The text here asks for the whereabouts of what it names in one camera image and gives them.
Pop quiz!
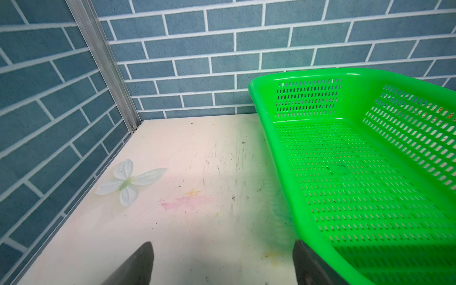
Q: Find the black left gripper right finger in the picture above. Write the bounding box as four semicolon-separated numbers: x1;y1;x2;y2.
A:
292;239;347;285

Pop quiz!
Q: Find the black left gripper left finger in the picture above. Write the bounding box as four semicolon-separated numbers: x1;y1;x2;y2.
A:
102;241;154;285

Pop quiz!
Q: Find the green plastic basket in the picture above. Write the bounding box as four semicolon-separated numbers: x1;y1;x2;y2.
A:
249;68;456;285

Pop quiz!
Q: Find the aluminium corner post left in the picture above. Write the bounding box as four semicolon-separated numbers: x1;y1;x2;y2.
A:
66;0;141;134

